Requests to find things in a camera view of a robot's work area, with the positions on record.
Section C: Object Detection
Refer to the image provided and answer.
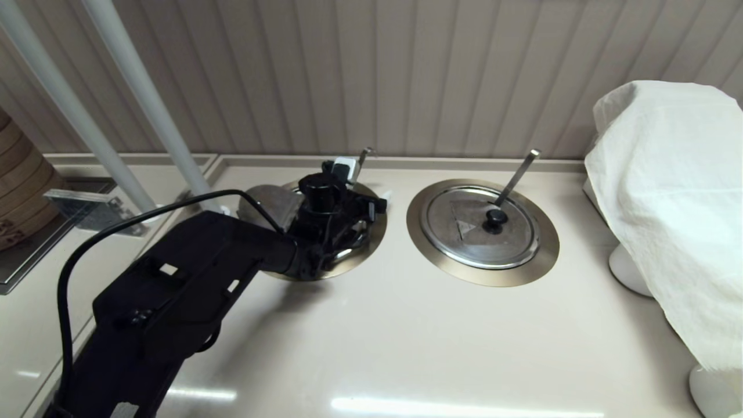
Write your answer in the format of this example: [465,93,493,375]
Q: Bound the bamboo steamer stack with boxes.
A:
[0,107,69,251]

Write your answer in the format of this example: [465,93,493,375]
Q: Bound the hinged steel lid black knob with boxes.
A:
[420,186,540,269]
[237,181,372,265]

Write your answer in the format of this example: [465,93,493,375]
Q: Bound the grey metal pole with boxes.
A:
[0,0,157,224]
[81,0,233,215]

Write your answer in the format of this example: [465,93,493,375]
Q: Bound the steel ladle hooked handle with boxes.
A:
[354,147,376,185]

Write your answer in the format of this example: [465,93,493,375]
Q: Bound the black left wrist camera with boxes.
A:
[298,157,356,214]

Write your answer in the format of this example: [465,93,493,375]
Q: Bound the white cloth cover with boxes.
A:
[585,81,743,378]

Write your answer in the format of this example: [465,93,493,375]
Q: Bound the brushed steel well ring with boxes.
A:
[406,179,560,287]
[237,179,388,282]

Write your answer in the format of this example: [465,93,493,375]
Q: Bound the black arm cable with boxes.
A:
[56,190,285,401]

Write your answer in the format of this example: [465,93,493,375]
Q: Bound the steel ladle flat handle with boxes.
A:
[496,149,541,208]

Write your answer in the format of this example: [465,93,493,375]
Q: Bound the white round appliance foot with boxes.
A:
[608,244,654,298]
[689,365,741,418]

